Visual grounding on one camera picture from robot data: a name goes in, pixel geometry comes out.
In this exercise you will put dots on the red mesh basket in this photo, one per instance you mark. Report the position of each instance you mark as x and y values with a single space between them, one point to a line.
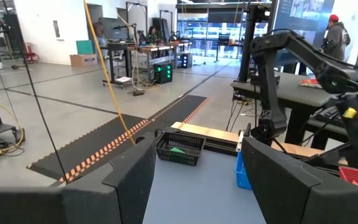
348 174

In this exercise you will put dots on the blue mesh basket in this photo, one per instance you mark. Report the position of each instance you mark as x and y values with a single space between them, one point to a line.
241 174

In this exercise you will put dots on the dark monitor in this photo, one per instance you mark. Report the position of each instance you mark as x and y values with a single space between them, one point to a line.
113 29

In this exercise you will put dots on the green board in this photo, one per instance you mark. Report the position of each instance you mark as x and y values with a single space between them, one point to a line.
84 47

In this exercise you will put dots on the computer tower blue lights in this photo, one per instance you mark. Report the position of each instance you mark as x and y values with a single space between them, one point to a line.
185 60

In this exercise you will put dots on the gray desk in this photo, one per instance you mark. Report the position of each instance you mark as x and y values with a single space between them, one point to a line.
291 93

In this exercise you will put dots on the red chair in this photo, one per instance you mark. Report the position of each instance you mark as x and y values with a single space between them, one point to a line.
30 56

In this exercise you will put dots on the snack bag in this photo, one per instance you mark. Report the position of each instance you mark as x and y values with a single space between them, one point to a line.
309 83

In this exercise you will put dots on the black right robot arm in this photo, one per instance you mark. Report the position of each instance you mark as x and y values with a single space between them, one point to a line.
269 93

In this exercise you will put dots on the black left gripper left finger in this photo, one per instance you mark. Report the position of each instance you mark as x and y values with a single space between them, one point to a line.
129 186

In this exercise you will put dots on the black equipment rack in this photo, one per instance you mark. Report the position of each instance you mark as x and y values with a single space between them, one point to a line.
11 34

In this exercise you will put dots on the black mesh basket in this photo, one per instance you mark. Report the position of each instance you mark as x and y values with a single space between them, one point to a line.
166 157

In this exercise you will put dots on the black orange-striped floor mat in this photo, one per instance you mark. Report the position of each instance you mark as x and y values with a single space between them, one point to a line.
104 133

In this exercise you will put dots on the computer tower green lights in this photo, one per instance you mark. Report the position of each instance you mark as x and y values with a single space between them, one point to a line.
163 73

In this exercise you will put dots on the white paper stack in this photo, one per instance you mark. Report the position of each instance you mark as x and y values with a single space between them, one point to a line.
123 79

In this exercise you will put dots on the person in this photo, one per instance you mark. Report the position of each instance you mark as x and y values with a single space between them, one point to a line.
336 37
99 37

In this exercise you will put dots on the green cube block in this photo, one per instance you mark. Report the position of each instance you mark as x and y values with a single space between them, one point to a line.
177 150

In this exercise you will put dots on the black metal rig frame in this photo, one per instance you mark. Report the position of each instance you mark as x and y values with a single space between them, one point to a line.
161 25
127 18

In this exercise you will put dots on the dark low desk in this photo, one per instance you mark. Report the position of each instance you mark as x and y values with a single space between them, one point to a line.
328 130

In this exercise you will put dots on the black monitor pole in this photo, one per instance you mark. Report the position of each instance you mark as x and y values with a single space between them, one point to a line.
247 46

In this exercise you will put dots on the floor power strip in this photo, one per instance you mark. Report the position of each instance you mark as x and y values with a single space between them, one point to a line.
138 92

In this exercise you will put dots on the black keyboard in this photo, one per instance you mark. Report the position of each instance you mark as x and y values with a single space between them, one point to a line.
329 113

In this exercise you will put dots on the black office chair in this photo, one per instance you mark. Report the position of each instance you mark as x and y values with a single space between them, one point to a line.
223 40

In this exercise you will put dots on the large wall display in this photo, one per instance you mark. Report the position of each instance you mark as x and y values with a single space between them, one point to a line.
303 15

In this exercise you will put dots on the wooden workbench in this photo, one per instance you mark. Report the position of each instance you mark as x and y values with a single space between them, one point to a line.
154 48

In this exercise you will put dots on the small yellow block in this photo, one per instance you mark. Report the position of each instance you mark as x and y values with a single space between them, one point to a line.
350 112

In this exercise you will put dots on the black diagonal frame strut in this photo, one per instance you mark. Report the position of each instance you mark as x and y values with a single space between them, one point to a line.
325 158

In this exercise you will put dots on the cardboard box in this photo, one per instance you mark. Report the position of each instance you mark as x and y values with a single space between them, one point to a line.
83 60

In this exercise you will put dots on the black rolling desk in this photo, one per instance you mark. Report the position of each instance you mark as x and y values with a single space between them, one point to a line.
117 46

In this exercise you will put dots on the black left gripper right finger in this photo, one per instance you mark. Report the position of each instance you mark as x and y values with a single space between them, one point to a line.
275 186

